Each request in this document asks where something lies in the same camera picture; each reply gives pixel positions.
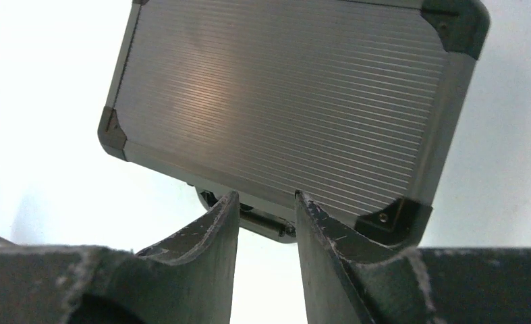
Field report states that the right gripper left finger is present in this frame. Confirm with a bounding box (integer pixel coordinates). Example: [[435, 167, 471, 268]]
[[0, 192, 240, 323]]

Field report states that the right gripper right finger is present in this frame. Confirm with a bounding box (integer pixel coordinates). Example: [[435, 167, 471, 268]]
[[295, 191, 531, 323]]

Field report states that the black poker set case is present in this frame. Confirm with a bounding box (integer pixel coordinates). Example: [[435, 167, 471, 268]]
[[97, 1, 490, 249]]

